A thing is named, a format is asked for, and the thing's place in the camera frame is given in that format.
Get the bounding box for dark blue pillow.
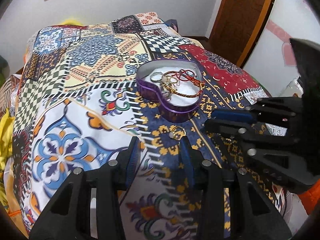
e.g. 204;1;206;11
165;19;178;33

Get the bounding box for patchwork patterned bedspread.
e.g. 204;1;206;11
5;12;269;239

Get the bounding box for wooden door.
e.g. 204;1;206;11
209;0;275;68

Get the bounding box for red braided cord bracelet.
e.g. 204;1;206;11
162;69;206;98

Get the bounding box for gold interlinked rings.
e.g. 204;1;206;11
150;71;176;98

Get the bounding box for purple heart-shaped tin box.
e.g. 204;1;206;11
136;59;205;122

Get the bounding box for yellow cloth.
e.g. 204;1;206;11
0;108;15;209

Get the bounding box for silver ring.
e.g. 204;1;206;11
168;126;187;140

